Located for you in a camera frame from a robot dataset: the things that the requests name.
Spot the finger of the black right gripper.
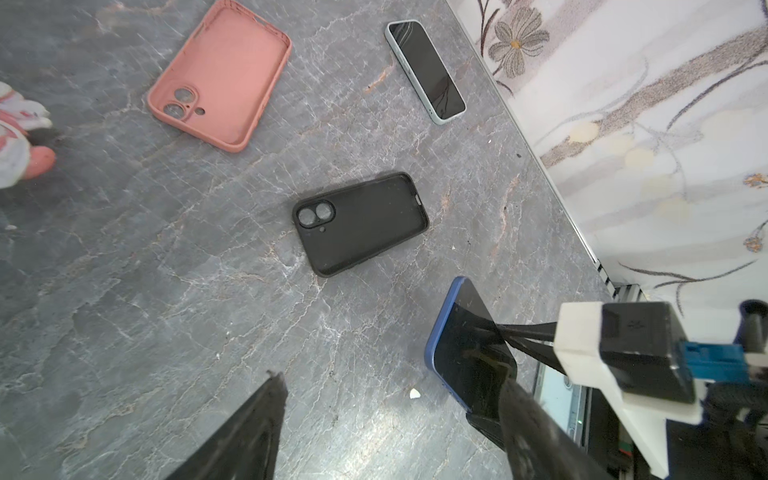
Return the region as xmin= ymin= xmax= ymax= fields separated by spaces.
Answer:
xmin=505 ymin=336 xmax=566 ymax=375
xmin=497 ymin=322 xmax=557 ymax=343

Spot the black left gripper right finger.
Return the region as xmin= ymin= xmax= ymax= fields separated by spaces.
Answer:
xmin=498 ymin=377 xmax=610 ymax=479

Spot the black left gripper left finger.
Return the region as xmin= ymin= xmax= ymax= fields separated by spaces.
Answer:
xmin=167 ymin=372 xmax=288 ymax=480

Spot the black smartphone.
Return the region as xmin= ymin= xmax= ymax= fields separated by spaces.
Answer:
xmin=424 ymin=276 xmax=517 ymax=421

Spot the black phone case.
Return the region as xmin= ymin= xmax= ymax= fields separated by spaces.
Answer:
xmin=292 ymin=172 xmax=430 ymax=278

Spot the light blue phone case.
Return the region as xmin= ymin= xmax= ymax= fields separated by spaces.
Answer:
xmin=385 ymin=20 xmax=466 ymax=125

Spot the pink white cupcake toy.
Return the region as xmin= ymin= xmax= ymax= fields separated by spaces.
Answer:
xmin=1 ymin=82 xmax=56 ymax=189

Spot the pink phone case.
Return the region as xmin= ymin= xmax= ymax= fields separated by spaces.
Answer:
xmin=147 ymin=1 xmax=292 ymax=153

